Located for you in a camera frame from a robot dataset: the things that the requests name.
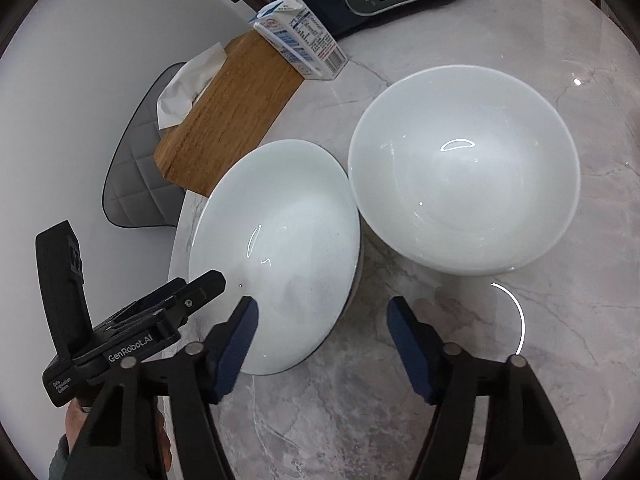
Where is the small milk carton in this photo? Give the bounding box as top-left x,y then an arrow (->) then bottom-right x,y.
250,0 -> 350,81

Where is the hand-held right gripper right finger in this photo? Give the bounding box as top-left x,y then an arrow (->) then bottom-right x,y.
387,296 -> 583,480

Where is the large white bowl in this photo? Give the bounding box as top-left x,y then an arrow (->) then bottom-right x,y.
187,140 -> 362,377

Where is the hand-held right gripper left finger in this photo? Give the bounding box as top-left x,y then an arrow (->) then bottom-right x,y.
75,296 -> 260,480

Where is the wooden tissue box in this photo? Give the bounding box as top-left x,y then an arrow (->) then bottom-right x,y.
153,30 -> 306,197

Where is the white tissue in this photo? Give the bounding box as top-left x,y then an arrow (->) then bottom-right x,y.
156,42 -> 228,130

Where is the person's left hand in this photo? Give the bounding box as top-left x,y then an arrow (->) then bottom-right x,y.
64,394 -> 174,467

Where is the small white bowl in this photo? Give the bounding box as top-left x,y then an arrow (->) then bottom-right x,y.
347,65 -> 582,277

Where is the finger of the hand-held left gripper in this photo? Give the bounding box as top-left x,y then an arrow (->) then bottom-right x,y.
102,279 -> 190,332
159,269 -> 226,325

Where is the grey quilted chair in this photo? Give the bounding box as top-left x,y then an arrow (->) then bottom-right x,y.
102,62 -> 188,228

